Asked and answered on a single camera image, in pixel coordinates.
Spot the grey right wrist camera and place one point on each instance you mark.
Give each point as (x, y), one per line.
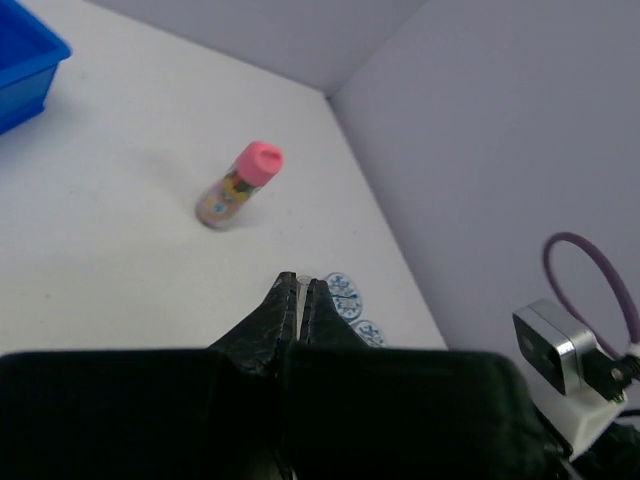
(577, 389)

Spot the blue paint jar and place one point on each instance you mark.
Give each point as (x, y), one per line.
(369, 332)
(345, 295)

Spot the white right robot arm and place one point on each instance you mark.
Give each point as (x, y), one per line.
(614, 455)

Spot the pink lidded small bottle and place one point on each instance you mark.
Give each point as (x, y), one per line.
(254, 167)

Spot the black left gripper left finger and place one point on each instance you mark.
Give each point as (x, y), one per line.
(189, 413)

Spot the blue compartment tray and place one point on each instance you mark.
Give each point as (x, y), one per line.
(30, 56)

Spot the blue paint jar right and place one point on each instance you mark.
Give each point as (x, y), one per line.
(369, 332)

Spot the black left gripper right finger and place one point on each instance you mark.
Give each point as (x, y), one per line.
(352, 411)

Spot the blue paint jar left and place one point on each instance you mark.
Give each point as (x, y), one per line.
(345, 295)

